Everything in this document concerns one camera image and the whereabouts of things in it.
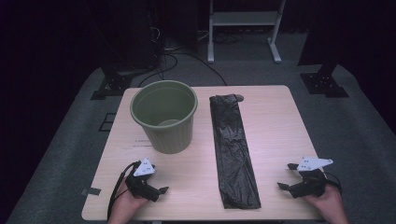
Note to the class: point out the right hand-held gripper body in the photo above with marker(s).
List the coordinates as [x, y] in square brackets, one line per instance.
[309, 185]

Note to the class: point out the dark equipment cabinet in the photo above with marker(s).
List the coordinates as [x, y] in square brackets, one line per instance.
[130, 34]

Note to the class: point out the green plastic trash bin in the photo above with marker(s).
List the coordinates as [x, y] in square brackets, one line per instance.
[169, 137]

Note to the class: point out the person's right hand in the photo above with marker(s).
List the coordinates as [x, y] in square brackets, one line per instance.
[331, 207]

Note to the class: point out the white metal stand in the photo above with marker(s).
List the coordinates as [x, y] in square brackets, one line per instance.
[244, 18]

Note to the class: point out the grey tape strip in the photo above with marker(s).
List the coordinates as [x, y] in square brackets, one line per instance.
[91, 191]

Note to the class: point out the person's left hand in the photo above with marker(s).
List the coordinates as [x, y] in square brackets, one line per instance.
[124, 208]

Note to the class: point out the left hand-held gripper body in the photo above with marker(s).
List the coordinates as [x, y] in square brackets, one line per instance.
[140, 185]

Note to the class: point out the black plastic garbage bag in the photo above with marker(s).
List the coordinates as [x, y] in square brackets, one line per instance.
[232, 149]

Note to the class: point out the black stand base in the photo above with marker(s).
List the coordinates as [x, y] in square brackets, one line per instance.
[112, 85]
[323, 84]

